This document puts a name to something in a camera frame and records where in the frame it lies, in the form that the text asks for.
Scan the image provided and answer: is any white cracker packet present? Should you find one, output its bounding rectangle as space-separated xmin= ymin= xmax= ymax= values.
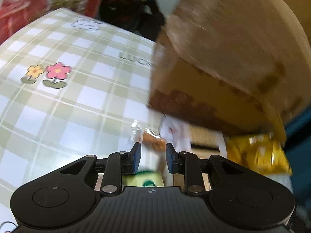
xmin=159 ymin=117 xmax=227 ymax=159

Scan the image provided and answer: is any small clear biscuit packet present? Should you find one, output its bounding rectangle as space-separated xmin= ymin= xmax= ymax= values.
xmin=131 ymin=120 xmax=167 ymax=152

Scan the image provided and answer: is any black exercise bike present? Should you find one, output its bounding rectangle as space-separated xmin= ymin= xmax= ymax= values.
xmin=98 ymin=0 xmax=165 ymax=41

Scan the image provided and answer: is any cardboard box with plastic liner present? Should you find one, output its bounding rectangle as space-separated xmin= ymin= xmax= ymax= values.
xmin=149 ymin=0 xmax=310 ymax=143

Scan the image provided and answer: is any red printed backdrop cloth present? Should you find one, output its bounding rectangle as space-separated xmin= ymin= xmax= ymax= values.
xmin=0 ymin=0 xmax=108 ymax=44

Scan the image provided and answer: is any small green white packet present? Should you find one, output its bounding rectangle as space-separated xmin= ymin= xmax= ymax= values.
xmin=122 ymin=171 xmax=164 ymax=187

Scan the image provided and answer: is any yellow chip bag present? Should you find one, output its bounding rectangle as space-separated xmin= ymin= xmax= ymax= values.
xmin=226 ymin=134 xmax=292 ymax=175

